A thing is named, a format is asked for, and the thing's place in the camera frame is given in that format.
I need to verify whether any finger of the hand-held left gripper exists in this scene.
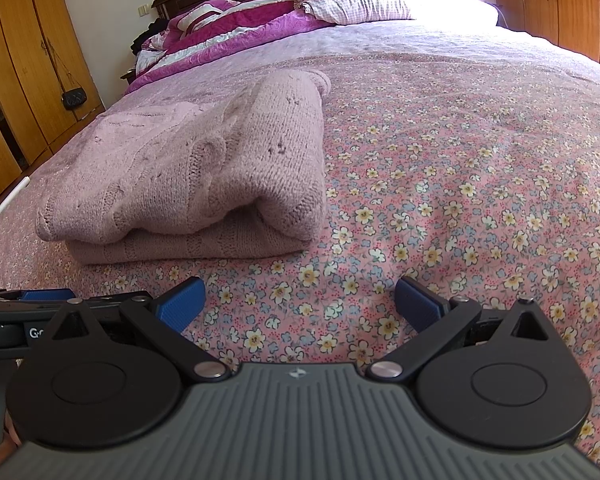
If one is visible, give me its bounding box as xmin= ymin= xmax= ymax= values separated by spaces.
xmin=0 ymin=287 xmax=77 ymax=312

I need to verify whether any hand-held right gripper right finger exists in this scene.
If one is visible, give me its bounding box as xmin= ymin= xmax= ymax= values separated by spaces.
xmin=367 ymin=275 xmax=558 ymax=383

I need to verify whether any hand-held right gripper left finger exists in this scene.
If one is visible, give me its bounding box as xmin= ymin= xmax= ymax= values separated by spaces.
xmin=45 ymin=276 xmax=233 ymax=383

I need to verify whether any pink cable-knit cardigan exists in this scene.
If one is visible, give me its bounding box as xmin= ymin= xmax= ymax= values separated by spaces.
xmin=35 ymin=69 xmax=332 ymax=267

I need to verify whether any pile of dark clothes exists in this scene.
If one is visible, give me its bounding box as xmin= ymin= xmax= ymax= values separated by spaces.
xmin=130 ymin=16 xmax=169 ymax=54

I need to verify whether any person's left hand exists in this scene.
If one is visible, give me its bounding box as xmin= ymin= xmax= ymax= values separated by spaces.
xmin=0 ymin=422 xmax=22 ymax=470

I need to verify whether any white pole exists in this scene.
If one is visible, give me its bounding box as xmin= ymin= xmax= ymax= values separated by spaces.
xmin=0 ymin=176 xmax=32 ymax=237

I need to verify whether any bed with pink floral sheet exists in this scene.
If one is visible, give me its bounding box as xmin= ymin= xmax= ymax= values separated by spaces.
xmin=0 ymin=5 xmax=600 ymax=471

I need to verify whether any small black purse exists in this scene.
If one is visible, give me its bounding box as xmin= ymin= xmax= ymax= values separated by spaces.
xmin=42 ymin=35 xmax=89 ymax=112

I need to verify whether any wooden wardrobe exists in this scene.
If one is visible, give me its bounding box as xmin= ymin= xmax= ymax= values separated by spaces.
xmin=0 ymin=0 xmax=107 ymax=217

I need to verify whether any purple and white quilt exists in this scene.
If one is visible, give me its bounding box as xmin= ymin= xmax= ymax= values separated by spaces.
xmin=125 ymin=0 xmax=341 ymax=96

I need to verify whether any pink checked pillow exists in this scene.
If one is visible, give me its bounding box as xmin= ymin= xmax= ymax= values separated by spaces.
xmin=302 ymin=0 xmax=499 ymax=29

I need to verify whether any wooden dresser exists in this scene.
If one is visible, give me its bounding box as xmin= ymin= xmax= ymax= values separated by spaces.
xmin=490 ymin=0 xmax=600 ymax=67

